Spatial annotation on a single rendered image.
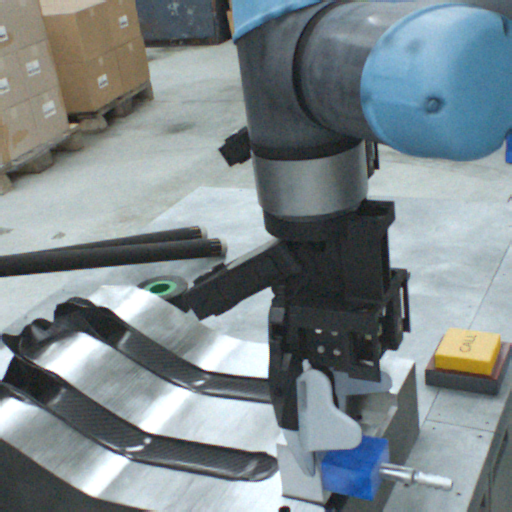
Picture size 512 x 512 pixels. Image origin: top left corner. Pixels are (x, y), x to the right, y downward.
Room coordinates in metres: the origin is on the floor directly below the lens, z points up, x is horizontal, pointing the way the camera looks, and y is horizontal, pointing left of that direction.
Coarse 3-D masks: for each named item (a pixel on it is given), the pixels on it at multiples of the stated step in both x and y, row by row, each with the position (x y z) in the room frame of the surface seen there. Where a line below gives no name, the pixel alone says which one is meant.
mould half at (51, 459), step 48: (192, 336) 0.78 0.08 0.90; (96, 384) 0.68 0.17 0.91; (144, 384) 0.70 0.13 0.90; (0, 432) 0.61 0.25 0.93; (48, 432) 0.62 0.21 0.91; (192, 432) 0.63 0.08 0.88; (240, 432) 0.61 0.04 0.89; (384, 432) 0.60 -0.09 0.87; (0, 480) 0.61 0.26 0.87; (48, 480) 0.58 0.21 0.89; (96, 480) 0.58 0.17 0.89; (144, 480) 0.57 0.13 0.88; (192, 480) 0.56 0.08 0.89; (384, 480) 0.59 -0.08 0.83
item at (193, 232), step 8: (152, 232) 1.23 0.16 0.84; (160, 232) 1.23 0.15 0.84; (168, 232) 1.23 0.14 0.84; (176, 232) 1.23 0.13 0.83; (184, 232) 1.24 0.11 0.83; (192, 232) 1.24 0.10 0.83; (200, 232) 1.25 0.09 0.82; (104, 240) 1.19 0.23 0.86; (112, 240) 1.19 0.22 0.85; (120, 240) 1.19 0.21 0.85; (128, 240) 1.20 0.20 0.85; (136, 240) 1.20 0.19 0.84; (144, 240) 1.20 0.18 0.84; (152, 240) 1.21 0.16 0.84; (160, 240) 1.21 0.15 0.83; (168, 240) 1.22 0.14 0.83; (176, 240) 1.23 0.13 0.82; (56, 248) 1.15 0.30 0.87; (64, 248) 1.15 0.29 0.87; (72, 248) 1.16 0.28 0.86; (80, 248) 1.16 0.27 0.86; (88, 248) 1.16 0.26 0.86
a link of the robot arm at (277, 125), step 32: (256, 0) 0.49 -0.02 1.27; (288, 0) 0.48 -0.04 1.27; (320, 0) 0.48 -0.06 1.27; (256, 32) 0.49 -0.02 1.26; (288, 32) 0.47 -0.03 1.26; (256, 64) 0.49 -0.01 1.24; (288, 64) 0.46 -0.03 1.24; (256, 96) 0.50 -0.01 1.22; (288, 96) 0.47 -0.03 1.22; (256, 128) 0.50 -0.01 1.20; (288, 128) 0.48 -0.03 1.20; (320, 128) 0.48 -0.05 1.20
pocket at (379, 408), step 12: (348, 396) 0.65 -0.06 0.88; (360, 396) 0.65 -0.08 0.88; (372, 396) 0.65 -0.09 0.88; (384, 396) 0.64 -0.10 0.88; (396, 396) 0.63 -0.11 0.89; (348, 408) 0.64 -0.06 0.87; (360, 408) 0.65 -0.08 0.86; (372, 408) 0.65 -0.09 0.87; (384, 408) 0.64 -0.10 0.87; (396, 408) 0.63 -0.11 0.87; (360, 420) 0.64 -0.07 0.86; (372, 420) 0.63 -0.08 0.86; (384, 420) 0.61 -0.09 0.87
